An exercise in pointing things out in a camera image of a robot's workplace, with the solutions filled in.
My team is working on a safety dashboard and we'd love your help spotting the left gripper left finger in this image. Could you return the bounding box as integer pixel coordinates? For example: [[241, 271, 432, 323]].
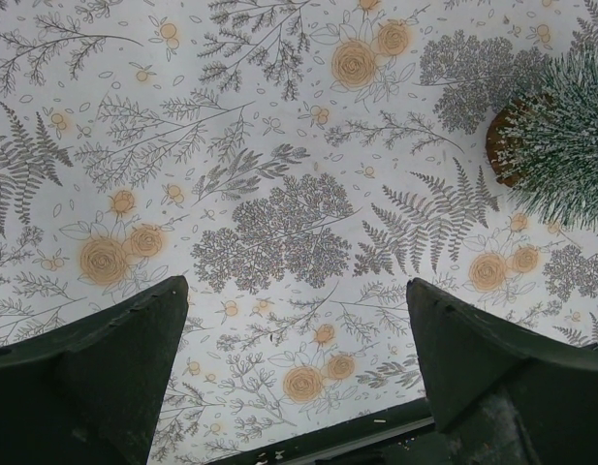
[[0, 276, 188, 464]]

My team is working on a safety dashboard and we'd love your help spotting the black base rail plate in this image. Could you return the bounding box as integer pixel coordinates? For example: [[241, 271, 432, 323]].
[[225, 338, 598, 465]]

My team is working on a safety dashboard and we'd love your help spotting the small frosted christmas tree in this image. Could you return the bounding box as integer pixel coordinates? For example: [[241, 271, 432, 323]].
[[486, 46, 598, 229]]

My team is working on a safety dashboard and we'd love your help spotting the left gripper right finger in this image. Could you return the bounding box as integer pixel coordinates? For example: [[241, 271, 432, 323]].
[[406, 278, 598, 464]]

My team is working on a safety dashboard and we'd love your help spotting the floral patterned mat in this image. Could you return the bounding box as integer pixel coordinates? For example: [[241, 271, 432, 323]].
[[0, 1, 598, 464]]

